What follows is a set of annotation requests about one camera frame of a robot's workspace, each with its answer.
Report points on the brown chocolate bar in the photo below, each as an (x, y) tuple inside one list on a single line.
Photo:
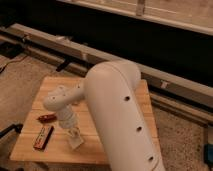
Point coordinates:
[(43, 137)]

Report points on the white sponge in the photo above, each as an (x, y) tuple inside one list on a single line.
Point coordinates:
[(75, 141)]

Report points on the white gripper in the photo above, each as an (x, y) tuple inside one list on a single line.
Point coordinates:
[(68, 119)]

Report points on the red snack wrapper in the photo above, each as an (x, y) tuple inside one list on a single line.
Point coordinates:
[(47, 118)]

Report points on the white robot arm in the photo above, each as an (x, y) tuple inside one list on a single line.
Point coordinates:
[(109, 91)]

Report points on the black object at left edge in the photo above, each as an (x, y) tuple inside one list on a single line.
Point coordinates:
[(16, 127)]

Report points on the blue object at right edge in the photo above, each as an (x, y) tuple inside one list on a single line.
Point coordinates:
[(208, 154)]

